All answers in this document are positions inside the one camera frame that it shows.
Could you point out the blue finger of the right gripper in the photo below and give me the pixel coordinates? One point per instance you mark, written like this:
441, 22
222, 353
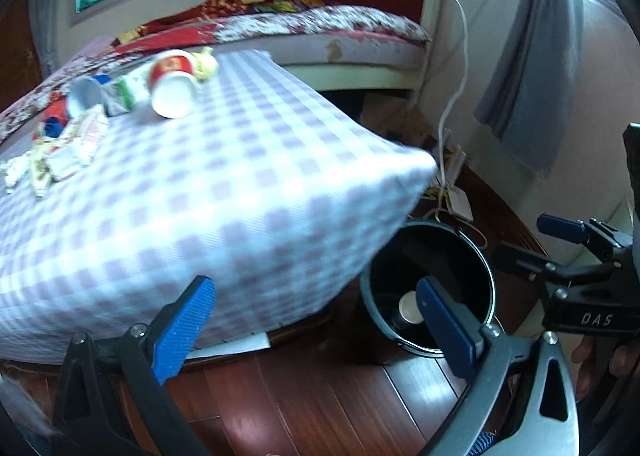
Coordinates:
522, 263
559, 228

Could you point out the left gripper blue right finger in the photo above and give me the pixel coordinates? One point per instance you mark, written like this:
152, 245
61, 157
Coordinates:
453, 327

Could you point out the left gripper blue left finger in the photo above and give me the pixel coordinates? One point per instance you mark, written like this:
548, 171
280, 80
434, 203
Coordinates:
176, 327

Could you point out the red white paper box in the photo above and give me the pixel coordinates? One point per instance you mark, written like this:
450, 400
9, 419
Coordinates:
78, 143

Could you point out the red plastic bag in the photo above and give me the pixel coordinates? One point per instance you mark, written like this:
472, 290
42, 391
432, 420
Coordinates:
57, 110

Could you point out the red paper cup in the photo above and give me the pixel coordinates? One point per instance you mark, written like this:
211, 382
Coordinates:
172, 84

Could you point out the small blue paper cup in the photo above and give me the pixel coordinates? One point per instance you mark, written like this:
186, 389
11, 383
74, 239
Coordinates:
84, 93

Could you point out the blue towel rag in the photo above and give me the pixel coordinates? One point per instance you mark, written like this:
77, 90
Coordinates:
53, 127

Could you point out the yellow towel rag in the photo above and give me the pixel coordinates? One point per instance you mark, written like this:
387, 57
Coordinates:
205, 64

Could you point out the black plastic trash bucket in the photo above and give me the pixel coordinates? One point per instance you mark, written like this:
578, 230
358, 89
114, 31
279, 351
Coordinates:
419, 249

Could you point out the right human hand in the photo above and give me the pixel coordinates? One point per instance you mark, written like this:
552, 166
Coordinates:
588, 363

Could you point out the grey curtain right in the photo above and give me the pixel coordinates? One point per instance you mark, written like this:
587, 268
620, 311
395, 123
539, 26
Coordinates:
528, 99

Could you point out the purple checkered tablecloth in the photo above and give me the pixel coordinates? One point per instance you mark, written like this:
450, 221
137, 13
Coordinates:
264, 187

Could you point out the cardboard box under bed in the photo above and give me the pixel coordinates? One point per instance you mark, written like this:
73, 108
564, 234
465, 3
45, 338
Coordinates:
396, 120

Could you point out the crumpled white tissue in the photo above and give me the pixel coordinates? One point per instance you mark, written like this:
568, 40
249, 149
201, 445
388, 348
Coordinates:
13, 170

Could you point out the green white carton box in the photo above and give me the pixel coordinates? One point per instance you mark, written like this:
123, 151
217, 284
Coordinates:
125, 94

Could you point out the bed with floral sheet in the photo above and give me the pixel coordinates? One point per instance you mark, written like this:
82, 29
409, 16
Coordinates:
339, 34

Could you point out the red patterned blanket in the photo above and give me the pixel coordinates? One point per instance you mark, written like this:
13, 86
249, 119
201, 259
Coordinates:
213, 9

